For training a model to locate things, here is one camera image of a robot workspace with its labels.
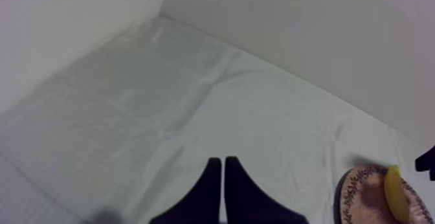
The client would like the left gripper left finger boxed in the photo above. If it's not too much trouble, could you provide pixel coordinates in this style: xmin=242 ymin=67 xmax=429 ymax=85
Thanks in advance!
xmin=148 ymin=157 xmax=223 ymax=224

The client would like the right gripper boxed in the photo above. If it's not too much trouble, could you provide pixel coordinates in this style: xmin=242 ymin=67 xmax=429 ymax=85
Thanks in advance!
xmin=414 ymin=145 xmax=435 ymax=181

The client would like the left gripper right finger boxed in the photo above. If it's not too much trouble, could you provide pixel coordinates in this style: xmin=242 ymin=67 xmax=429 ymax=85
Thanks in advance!
xmin=224 ymin=155 xmax=310 ymax=224

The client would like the yellow toy banana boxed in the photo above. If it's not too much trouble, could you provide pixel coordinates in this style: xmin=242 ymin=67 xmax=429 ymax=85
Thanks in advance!
xmin=384 ymin=164 xmax=411 ymax=224

